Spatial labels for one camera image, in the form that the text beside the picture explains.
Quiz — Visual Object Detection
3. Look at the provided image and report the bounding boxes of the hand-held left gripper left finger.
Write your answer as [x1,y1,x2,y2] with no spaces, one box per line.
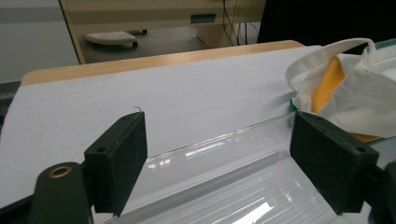
[83,111,149,217]

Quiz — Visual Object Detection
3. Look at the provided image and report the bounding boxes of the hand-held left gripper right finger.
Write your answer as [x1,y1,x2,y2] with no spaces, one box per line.
[289,110,380,216]

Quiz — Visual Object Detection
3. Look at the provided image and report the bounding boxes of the white canvas tote bag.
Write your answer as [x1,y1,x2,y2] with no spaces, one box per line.
[285,37,396,139]

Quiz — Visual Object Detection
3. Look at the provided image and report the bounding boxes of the yellow flat packet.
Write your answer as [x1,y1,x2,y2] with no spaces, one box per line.
[310,55,382,145]

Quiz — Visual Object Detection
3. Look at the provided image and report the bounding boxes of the white table mat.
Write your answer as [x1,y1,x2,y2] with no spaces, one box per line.
[0,45,396,224]

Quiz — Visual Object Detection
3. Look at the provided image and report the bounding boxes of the clear plastic tray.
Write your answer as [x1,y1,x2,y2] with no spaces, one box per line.
[102,112,373,224]

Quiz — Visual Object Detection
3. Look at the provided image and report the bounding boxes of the dark curtain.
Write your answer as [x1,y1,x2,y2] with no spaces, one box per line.
[257,0,396,47]

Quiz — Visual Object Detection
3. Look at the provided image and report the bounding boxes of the beige wooden desk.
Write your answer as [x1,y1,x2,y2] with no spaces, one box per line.
[59,0,267,64]

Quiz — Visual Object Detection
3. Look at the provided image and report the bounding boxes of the black hanging cable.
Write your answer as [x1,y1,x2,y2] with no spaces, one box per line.
[237,21,260,45]
[221,0,239,47]

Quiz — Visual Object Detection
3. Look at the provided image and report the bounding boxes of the dark recessed desk handle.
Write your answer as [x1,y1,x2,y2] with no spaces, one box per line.
[190,13,217,24]

